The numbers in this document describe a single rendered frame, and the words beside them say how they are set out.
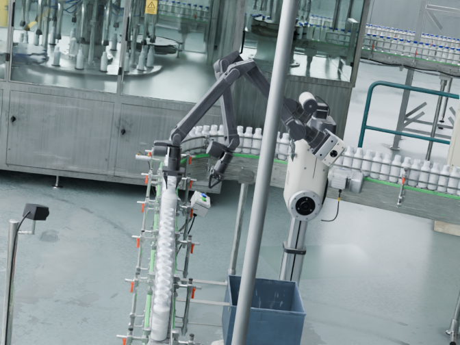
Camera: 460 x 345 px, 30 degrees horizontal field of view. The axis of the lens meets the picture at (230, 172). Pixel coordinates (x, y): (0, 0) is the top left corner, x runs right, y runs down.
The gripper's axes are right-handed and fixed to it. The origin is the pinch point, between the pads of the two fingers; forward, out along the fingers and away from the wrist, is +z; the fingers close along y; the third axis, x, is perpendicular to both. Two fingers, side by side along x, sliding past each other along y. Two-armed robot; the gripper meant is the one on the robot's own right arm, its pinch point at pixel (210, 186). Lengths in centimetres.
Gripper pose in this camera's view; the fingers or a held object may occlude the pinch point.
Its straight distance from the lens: 419.9
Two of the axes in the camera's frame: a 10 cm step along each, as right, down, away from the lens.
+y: 0.5, 3.0, -9.5
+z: -4.7, 8.5, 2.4
